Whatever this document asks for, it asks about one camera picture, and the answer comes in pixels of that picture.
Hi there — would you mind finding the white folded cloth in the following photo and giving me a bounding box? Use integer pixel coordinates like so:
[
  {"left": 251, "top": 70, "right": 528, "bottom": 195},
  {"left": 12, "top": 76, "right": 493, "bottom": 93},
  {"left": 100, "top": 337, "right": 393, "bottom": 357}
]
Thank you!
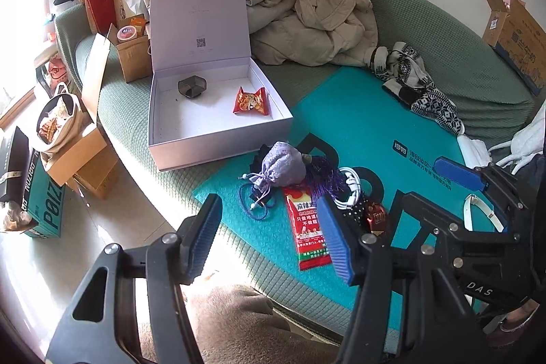
[{"left": 456, "top": 134, "right": 491, "bottom": 169}]

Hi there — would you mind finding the teal bubble mailer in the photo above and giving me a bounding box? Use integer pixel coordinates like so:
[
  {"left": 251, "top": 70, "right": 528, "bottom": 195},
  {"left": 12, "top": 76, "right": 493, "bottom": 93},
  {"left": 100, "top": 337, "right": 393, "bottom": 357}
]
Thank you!
[{"left": 193, "top": 68, "right": 498, "bottom": 339}]

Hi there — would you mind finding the purple drawstring pouch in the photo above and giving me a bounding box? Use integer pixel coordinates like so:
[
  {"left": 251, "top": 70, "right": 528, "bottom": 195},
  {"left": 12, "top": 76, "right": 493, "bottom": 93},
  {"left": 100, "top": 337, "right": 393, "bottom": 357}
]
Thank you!
[{"left": 238, "top": 141, "right": 307, "bottom": 220}]

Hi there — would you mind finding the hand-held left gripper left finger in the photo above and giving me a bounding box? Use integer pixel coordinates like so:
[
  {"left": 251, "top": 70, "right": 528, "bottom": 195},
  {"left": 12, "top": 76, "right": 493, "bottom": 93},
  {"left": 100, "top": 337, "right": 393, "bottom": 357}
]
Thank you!
[{"left": 45, "top": 193, "right": 223, "bottom": 364}]

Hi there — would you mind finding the black polka dot scrunchie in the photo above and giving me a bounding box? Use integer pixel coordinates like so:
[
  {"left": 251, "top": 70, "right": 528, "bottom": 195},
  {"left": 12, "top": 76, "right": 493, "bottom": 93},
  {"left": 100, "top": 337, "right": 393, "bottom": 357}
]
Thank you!
[{"left": 341, "top": 198, "right": 372, "bottom": 229}]

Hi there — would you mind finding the person's right hand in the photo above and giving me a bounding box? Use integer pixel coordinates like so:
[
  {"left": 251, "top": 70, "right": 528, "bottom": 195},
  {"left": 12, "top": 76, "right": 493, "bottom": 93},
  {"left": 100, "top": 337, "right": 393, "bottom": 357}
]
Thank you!
[{"left": 486, "top": 304, "right": 539, "bottom": 345}]

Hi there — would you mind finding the black bow hair tie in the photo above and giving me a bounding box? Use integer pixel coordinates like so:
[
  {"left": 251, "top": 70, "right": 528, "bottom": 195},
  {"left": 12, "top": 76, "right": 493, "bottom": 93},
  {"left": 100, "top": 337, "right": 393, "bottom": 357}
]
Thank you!
[{"left": 248, "top": 151, "right": 274, "bottom": 179}]

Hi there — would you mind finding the white drawstring garment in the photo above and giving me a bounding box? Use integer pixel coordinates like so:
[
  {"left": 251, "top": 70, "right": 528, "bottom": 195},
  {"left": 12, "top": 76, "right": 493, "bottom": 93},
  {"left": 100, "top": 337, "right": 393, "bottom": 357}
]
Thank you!
[{"left": 488, "top": 121, "right": 546, "bottom": 169}]

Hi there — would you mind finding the large open cardboard box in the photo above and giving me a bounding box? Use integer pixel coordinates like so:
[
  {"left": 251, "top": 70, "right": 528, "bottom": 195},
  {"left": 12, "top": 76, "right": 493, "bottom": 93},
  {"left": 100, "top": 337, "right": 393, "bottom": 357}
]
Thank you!
[{"left": 43, "top": 33, "right": 121, "bottom": 200}]

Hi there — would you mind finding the small open cardboard box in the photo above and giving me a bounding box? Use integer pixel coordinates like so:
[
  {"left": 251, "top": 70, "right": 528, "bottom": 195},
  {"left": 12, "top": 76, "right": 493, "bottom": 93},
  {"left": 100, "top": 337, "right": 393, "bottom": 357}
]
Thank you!
[{"left": 106, "top": 23, "right": 153, "bottom": 83}]

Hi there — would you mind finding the beige coat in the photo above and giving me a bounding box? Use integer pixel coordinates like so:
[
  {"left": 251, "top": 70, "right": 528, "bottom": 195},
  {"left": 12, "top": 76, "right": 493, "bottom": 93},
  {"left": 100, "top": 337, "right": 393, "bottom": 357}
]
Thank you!
[{"left": 128, "top": 0, "right": 379, "bottom": 67}]

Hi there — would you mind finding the orange jar white lid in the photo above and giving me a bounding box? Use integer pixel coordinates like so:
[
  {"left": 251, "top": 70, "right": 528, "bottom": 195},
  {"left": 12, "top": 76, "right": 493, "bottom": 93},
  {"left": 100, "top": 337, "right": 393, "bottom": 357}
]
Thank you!
[{"left": 117, "top": 25, "right": 139, "bottom": 45}]

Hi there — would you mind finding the red box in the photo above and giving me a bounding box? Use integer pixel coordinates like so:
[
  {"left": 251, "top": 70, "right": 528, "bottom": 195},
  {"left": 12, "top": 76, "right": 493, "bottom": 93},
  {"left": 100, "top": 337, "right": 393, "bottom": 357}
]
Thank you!
[{"left": 83, "top": 0, "right": 117, "bottom": 35}]

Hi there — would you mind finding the purple tassel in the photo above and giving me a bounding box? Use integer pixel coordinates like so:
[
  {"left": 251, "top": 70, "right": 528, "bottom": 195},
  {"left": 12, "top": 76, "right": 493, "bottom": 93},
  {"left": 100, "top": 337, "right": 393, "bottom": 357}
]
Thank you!
[{"left": 301, "top": 153, "right": 342, "bottom": 198}]

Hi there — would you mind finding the white strap bag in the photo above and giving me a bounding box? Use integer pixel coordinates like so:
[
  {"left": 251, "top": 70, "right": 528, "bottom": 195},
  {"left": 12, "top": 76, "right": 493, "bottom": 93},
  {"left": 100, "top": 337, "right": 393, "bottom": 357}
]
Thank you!
[{"left": 463, "top": 193, "right": 509, "bottom": 233}]

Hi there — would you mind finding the small red candy packet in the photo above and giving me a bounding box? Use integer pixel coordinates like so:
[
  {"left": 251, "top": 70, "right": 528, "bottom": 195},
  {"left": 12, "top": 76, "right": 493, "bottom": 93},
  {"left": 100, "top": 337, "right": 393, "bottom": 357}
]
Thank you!
[{"left": 364, "top": 202, "right": 390, "bottom": 235}]

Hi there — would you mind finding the printed cardboard box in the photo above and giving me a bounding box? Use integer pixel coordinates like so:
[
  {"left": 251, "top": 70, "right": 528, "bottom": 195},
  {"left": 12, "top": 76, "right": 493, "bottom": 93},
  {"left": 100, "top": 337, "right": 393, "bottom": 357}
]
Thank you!
[{"left": 482, "top": 0, "right": 546, "bottom": 96}]

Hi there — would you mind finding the white gift box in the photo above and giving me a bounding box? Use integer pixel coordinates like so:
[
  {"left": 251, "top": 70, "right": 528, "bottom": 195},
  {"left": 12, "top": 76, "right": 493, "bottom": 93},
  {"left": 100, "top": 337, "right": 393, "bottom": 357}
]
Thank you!
[{"left": 147, "top": 0, "right": 294, "bottom": 172}]

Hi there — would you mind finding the beige tote bag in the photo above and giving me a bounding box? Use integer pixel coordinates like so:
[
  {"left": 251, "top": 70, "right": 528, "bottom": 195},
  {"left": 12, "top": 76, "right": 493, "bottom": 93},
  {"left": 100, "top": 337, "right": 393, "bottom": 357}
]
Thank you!
[{"left": 36, "top": 85, "right": 92, "bottom": 154}]

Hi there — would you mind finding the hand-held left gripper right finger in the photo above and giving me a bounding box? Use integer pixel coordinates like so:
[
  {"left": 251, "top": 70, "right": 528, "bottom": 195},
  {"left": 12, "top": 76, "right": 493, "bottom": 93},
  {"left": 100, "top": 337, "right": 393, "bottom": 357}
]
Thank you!
[{"left": 318, "top": 193, "right": 487, "bottom": 364}]

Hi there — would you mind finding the green sofa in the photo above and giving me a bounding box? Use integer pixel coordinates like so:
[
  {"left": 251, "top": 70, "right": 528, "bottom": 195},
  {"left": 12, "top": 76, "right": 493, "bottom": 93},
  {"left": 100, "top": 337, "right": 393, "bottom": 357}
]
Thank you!
[{"left": 55, "top": 0, "right": 536, "bottom": 348}]

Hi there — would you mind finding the black white knit scarf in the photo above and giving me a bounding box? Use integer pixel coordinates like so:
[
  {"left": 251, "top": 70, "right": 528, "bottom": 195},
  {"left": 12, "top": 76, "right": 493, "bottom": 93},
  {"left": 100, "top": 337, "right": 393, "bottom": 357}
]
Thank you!
[{"left": 364, "top": 41, "right": 463, "bottom": 135}]

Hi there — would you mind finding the dark hexagonal dish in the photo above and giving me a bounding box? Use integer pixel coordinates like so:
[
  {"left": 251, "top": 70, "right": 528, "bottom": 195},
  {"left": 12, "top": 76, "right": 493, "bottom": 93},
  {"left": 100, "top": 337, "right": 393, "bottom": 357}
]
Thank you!
[{"left": 177, "top": 76, "right": 207, "bottom": 99}]

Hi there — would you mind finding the long red snack packet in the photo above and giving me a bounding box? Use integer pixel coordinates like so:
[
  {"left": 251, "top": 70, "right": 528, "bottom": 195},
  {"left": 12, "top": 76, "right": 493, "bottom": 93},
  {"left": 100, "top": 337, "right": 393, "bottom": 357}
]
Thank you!
[{"left": 282, "top": 185, "right": 332, "bottom": 272}]

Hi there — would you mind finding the white charging cable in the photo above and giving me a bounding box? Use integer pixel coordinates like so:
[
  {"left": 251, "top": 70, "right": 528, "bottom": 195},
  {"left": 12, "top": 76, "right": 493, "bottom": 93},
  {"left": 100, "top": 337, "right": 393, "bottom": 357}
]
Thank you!
[{"left": 333, "top": 167, "right": 365, "bottom": 211}]

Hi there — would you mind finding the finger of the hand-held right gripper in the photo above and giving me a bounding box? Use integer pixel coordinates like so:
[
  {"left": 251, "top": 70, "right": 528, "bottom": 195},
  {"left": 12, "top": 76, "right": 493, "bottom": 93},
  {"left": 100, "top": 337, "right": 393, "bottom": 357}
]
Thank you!
[
  {"left": 432, "top": 156, "right": 537, "bottom": 228},
  {"left": 390, "top": 191, "right": 519, "bottom": 262}
]

